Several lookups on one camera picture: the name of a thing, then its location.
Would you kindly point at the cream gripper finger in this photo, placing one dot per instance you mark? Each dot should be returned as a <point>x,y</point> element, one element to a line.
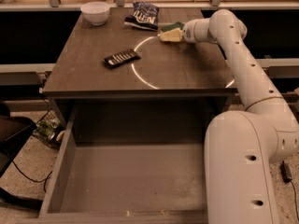
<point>174,35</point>

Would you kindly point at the green and yellow sponge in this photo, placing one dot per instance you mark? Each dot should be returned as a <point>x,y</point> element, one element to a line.
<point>172,26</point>

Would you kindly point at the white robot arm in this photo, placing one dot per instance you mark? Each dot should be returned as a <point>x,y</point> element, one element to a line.
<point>239,145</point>

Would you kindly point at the open grey top drawer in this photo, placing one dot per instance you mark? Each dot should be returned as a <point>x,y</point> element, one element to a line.
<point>124,163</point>

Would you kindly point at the blue chip bag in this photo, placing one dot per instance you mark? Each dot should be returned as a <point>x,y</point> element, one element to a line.
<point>145,16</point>

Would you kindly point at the black chocolate bar wrapper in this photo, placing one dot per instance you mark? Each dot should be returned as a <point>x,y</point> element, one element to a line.
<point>121,58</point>

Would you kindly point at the white bowl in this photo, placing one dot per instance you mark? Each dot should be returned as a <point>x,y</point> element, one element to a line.
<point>95,12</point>

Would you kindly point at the black chair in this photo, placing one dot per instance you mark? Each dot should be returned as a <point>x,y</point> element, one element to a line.
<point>14,133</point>

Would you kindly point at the wire basket with cans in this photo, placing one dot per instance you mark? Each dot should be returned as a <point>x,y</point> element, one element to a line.
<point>49,130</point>

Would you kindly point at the black power adapter with cable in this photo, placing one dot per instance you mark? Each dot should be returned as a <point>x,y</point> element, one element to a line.
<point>287,178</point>

